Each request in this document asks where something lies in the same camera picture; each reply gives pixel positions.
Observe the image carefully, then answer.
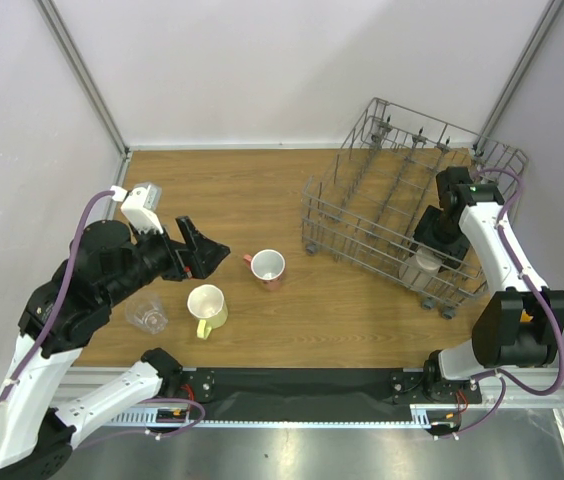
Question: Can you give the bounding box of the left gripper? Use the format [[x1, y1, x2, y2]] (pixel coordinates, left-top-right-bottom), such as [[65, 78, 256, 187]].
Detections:
[[103, 214, 230, 305]]

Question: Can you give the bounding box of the beige plastic cup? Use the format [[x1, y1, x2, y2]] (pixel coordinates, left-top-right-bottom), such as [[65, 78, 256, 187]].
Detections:
[[398, 247, 443, 291]]

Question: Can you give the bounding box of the clear plastic cup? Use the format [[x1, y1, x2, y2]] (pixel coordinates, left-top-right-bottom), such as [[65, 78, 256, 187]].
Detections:
[[125, 292, 168, 334]]

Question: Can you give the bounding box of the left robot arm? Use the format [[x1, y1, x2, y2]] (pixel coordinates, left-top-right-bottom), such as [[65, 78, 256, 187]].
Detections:
[[0, 216, 230, 479]]

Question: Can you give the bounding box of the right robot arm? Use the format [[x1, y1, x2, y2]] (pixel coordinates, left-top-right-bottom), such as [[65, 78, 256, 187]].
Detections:
[[415, 166, 564, 402]]

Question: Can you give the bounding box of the yellow mug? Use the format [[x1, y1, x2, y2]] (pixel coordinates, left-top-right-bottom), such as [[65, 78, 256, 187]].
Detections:
[[187, 284, 228, 340]]

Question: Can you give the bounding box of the pink patterned mug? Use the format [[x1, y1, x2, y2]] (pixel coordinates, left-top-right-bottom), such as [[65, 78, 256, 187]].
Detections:
[[242, 249, 286, 291]]

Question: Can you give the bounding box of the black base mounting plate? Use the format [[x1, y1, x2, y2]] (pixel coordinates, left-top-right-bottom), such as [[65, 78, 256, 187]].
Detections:
[[181, 368, 482, 405]]

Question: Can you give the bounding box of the grey wire dish rack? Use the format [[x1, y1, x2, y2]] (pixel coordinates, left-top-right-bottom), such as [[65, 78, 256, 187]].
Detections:
[[301, 98, 529, 319]]

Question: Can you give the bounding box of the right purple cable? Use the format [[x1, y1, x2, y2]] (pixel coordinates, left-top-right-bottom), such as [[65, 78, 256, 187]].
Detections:
[[436, 167, 564, 441]]

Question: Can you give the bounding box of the grey cable duct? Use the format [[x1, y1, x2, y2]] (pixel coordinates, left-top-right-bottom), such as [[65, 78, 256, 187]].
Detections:
[[105, 404, 459, 432]]

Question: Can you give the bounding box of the right aluminium frame post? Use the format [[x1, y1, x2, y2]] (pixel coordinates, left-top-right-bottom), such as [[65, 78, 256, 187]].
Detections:
[[473, 0, 564, 150]]

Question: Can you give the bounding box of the aluminium frame post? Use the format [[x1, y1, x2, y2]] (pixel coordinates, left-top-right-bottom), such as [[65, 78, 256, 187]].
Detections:
[[473, 0, 564, 150], [34, 0, 129, 157]]

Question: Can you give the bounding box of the left aluminium frame post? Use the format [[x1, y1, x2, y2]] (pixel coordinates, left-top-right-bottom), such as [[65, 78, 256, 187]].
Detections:
[[34, 0, 129, 157]]

